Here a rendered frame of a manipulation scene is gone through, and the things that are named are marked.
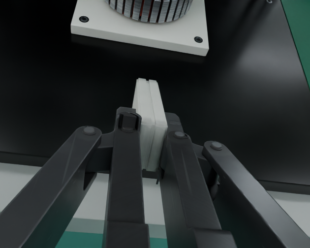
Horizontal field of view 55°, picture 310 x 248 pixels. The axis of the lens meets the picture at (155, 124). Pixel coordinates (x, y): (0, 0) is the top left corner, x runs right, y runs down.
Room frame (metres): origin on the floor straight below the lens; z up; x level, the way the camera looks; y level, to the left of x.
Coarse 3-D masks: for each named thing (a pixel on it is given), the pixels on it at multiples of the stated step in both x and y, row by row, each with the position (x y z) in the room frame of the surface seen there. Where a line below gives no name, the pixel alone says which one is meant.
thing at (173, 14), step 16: (112, 0) 0.27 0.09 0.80; (128, 0) 0.26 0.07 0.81; (144, 0) 0.27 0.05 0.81; (160, 0) 0.27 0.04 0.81; (176, 0) 0.28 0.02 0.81; (192, 0) 0.32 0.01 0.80; (128, 16) 0.26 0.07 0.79; (144, 16) 0.26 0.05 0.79; (160, 16) 0.27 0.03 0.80; (176, 16) 0.29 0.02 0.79
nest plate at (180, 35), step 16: (80, 0) 0.27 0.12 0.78; (96, 0) 0.28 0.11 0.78; (80, 16) 0.24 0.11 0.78; (96, 16) 0.25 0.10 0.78; (112, 16) 0.26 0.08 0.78; (192, 16) 0.31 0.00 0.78; (80, 32) 0.23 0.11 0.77; (96, 32) 0.23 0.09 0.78; (112, 32) 0.24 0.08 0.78; (128, 32) 0.25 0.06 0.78; (144, 32) 0.26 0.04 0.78; (160, 32) 0.26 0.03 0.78; (176, 32) 0.27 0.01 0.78; (192, 32) 0.28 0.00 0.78; (160, 48) 0.25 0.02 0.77; (176, 48) 0.26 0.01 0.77; (192, 48) 0.26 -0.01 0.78; (208, 48) 0.27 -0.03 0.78
